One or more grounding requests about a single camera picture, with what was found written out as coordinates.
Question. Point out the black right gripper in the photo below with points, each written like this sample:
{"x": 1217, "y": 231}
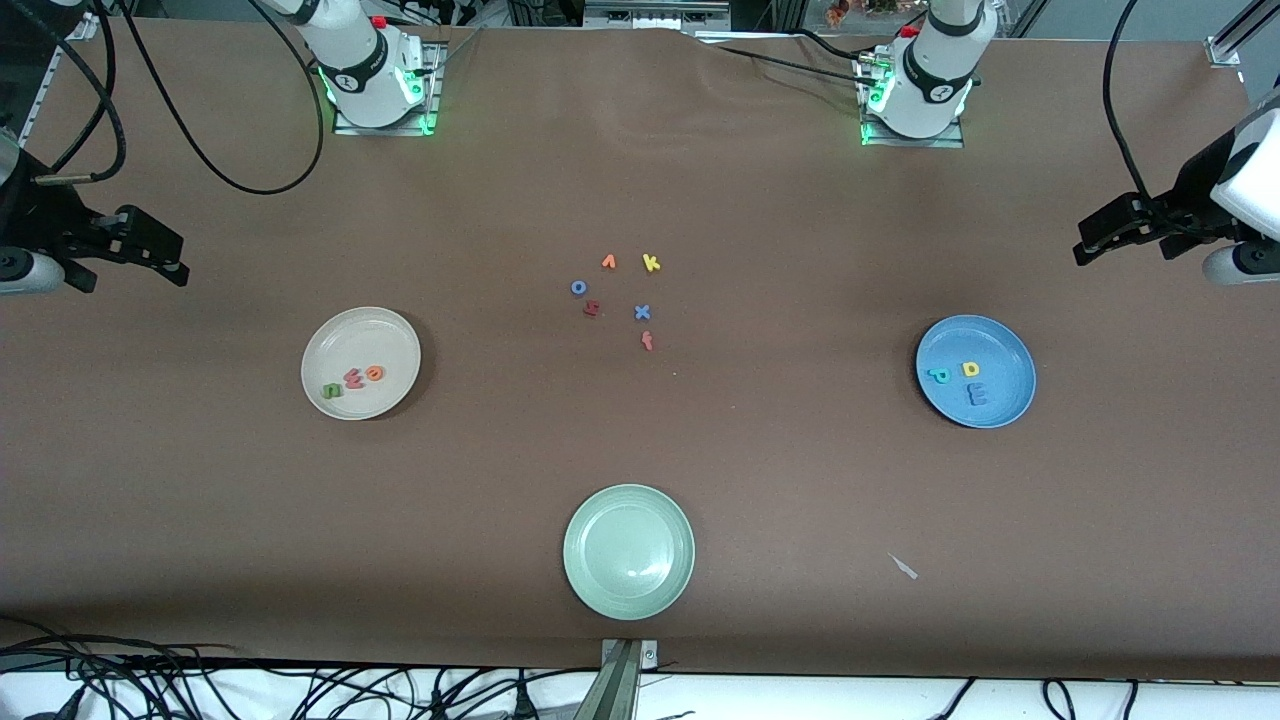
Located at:
{"x": 32, "y": 215}

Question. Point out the blue foam letter m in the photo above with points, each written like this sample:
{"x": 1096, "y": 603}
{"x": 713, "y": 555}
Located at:
{"x": 977, "y": 395}

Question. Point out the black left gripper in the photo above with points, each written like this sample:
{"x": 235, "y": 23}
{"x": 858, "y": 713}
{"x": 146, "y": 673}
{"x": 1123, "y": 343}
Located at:
{"x": 1192, "y": 190}

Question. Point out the blue round plate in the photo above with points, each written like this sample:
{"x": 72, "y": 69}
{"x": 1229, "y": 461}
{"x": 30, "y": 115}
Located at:
{"x": 975, "y": 340}

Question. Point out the brown table cover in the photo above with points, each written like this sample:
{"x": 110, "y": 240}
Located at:
{"x": 200, "y": 500}

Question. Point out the aluminium frame rail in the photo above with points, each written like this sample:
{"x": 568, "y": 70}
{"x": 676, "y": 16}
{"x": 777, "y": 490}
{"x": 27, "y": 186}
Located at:
{"x": 52, "y": 75}

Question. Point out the aluminium profile with bracket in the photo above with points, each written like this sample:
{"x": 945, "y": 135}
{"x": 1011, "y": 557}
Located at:
{"x": 1222, "y": 50}

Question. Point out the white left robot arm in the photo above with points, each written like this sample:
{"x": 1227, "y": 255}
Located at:
{"x": 925, "y": 115}

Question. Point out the metal camera mount pole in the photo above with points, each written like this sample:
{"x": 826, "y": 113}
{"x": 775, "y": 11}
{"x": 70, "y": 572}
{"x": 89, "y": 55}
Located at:
{"x": 620, "y": 690}

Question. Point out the pale green round plate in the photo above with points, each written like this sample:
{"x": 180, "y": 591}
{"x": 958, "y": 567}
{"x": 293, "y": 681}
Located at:
{"x": 628, "y": 552}

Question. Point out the grey metal box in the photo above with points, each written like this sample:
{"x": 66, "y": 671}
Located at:
{"x": 655, "y": 14}

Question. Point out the teal foam letter p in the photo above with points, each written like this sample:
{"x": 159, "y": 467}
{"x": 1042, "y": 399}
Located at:
{"x": 932, "y": 380}

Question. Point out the white paper scrap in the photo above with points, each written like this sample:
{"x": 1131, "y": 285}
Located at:
{"x": 905, "y": 568}

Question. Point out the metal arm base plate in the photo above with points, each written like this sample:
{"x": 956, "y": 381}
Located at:
{"x": 870, "y": 141}
{"x": 434, "y": 100}

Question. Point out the beige round plate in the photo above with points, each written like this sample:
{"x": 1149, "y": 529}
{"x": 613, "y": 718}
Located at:
{"x": 360, "y": 335}

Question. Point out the small orange object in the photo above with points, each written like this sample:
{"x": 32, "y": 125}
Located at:
{"x": 838, "y": 12}

